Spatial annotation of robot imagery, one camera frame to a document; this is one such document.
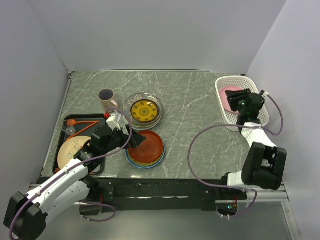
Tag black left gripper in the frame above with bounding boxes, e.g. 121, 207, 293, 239
101, 123, 146, 155

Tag pink plastic plate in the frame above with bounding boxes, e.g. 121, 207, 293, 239
219, 86, 243, 115

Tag red-brown scalloped plate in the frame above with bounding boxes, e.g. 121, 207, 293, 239
136, 130, 164, 150

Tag woven bamboo plate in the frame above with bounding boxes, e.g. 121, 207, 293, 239
125, 150, 166, 169

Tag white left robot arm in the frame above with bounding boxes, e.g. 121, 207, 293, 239
3, 124, 146, 240

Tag white perforated plastic bin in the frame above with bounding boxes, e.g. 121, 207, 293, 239
215, 75, 270, 127

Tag blue plastic plate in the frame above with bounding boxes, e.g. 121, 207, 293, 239
125, 147, 166, 169

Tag yellow patterned plate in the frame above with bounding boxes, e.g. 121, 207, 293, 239
130, 99, 160, 123

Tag clear glass plate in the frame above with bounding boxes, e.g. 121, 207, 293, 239
122, 92, 164, 117

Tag pink ceramic mug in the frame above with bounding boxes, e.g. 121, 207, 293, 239
98, 88, 120, 112

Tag black plastic tray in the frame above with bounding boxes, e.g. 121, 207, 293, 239
52, 114, 106, 174

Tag clear glass small object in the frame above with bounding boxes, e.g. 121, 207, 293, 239
62, 125, 77, 137

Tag orange plastic chopsticks tool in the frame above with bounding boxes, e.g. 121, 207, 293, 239
66, 119, 100, 140

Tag cream painted plate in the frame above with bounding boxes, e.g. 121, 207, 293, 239
57, 136, 91, 169

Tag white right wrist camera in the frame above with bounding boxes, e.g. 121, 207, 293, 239
259, 90, 270, 99

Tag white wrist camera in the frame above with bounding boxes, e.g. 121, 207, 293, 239
106, 113, 122, 130
259, 90, 270, 99

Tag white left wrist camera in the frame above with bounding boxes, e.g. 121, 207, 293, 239
106, 113, 122, 130

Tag black table front frame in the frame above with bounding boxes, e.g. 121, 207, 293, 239
37, 174, 248, 213

